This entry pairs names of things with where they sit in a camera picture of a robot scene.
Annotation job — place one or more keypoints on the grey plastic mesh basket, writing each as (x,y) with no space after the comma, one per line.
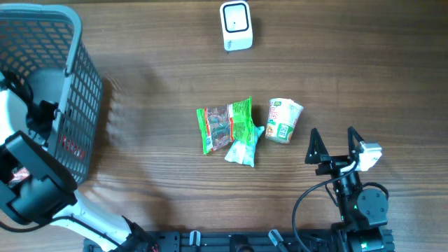
(42,46)

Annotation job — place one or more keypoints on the teal snack packet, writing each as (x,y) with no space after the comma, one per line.
(244,153)

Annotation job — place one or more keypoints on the white barcode scanner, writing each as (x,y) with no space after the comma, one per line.
(235,17)

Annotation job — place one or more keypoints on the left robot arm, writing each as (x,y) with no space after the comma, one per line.
(37,191)

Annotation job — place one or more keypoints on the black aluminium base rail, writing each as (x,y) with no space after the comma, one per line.
(245,241)

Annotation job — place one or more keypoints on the red chocolate wafer bar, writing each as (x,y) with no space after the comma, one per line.
(72,147)

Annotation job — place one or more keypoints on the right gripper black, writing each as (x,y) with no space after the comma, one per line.
(336,164)

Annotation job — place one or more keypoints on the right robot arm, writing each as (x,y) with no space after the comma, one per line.
(362,206)

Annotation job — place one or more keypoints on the cup noodles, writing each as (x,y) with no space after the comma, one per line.
(282,118)

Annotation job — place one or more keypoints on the small red tissue pack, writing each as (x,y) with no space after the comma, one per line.
(19,175)

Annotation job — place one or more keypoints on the green gummy candy bag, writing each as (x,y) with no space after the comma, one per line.
(222,125)

